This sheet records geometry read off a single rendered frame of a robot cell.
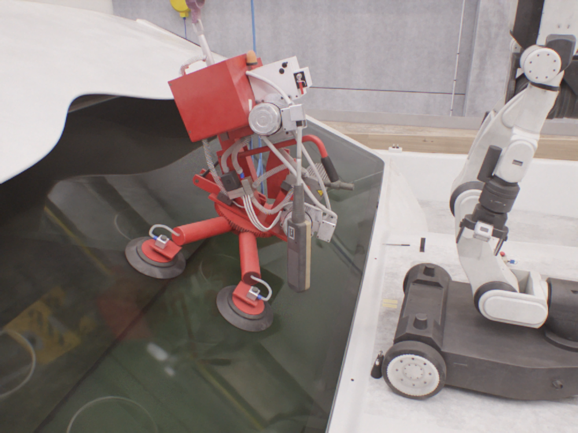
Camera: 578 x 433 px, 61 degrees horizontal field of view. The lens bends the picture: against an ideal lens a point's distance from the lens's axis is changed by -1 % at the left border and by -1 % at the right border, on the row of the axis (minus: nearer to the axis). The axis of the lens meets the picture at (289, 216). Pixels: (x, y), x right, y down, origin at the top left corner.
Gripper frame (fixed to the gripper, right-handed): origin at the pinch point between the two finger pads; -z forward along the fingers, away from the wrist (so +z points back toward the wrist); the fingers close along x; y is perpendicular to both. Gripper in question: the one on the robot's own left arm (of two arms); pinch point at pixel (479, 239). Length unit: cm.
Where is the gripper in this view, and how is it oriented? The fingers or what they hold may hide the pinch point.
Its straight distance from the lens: 149.9
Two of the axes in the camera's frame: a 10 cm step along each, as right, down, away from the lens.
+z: 1.9, -8.7, -4.6
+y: -3.2, 3.9, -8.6
